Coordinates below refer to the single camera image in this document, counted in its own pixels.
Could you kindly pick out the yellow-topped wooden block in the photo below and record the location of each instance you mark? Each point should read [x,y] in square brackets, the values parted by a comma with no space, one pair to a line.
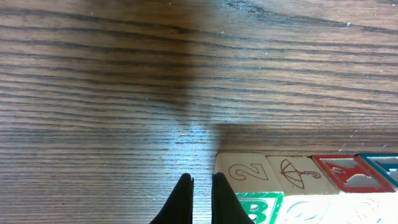
[309,196]

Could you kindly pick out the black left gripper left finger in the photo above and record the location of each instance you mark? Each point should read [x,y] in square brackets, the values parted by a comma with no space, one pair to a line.
[178,209]

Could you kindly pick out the plain wooden picture block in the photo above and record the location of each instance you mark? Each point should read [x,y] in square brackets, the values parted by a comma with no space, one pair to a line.
[254,183]

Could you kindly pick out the wooden block letter E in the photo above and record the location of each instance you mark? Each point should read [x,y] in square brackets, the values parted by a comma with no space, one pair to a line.
[364,195]

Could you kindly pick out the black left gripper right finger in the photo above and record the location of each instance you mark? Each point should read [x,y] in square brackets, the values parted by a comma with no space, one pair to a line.
[225,206]

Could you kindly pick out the blue-topped wooden letter block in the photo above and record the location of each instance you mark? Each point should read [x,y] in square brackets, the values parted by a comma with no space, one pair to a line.
[386,166]

